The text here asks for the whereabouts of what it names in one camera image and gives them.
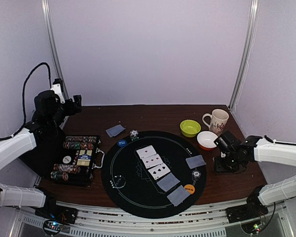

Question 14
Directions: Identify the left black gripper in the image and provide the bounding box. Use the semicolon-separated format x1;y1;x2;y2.
48;94;82;130

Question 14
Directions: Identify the poker chip stack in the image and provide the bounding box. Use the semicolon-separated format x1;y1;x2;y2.
129;130;138;140
191;170;202;182

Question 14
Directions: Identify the orange big blind button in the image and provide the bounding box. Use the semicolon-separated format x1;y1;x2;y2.
184;184;196;195

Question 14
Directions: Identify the single grey card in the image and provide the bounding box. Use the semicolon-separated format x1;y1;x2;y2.
106;124;126;137

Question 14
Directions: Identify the face-down grey card front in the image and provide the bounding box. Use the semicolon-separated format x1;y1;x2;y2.
167;185;190;206

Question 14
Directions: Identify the face-down grey board card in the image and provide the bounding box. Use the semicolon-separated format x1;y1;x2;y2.
157;173;180;192

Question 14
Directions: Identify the blue small blind button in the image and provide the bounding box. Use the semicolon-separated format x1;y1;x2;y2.
117;139;127;147

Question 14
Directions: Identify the face-up spades card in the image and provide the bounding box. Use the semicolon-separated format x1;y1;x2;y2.
148;163;170;180

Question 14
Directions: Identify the face-up red card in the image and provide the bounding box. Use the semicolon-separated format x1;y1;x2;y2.
136;145;157;159
142;154;163;169

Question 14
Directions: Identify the face-up red card top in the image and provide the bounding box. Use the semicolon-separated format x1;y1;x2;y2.
136;145;157;159

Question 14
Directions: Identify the poker chip row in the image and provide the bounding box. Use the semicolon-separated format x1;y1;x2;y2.
63;142;95;150
50;171;69;181
65;136;97;143
53;164;81;174

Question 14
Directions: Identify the clear acrylic dealer puck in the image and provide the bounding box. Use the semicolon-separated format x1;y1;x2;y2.
112;175;126;189

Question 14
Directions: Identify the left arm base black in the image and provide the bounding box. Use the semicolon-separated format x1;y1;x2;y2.
33;189;78;225

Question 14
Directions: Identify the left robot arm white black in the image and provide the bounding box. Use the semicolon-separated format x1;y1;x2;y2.
0;90;82;219

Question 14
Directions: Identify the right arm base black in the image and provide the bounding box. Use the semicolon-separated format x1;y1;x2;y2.
226;187;268;223

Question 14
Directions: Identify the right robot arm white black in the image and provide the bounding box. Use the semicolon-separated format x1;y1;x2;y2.
214;131;296;218

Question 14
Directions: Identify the white orange bowl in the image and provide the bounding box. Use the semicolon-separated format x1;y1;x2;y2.
197;131;218;151

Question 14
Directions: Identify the white decorated mug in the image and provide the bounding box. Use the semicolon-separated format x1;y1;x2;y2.
202;109;229;136

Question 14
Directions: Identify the green bowl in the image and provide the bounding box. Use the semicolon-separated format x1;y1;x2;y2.
179;119;201;138

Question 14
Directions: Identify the boxed playing card deck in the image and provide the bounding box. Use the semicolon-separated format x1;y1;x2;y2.
72;150;92;166

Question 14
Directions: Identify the white dealer button in case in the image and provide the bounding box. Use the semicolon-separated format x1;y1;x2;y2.
62;156;72;164

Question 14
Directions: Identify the black poker chip case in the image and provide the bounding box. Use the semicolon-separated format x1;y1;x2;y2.
20;128;101;187

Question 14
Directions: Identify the right circuit board with LEDs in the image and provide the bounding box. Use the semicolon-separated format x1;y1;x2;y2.
241;221;266;235

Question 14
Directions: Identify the circuit board with leds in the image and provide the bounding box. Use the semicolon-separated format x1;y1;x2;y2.
42;220;64;236
241;221;266;235

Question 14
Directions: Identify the black round poker mat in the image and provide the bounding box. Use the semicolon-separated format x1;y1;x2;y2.
101;131;207;219

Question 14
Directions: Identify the left circuit board with LEDs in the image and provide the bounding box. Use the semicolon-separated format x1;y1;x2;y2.
42;220;64;236

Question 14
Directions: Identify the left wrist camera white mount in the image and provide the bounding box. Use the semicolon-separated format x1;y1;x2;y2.
51;78;65;104

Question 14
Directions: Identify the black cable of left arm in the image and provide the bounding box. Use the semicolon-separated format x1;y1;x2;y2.
0;62;52;146

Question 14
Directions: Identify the front aluminium rail frame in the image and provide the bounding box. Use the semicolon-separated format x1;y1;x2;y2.
8;195;296;237

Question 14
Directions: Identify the right aluminium frame post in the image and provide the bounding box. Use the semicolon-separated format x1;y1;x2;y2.
229;0;260;113

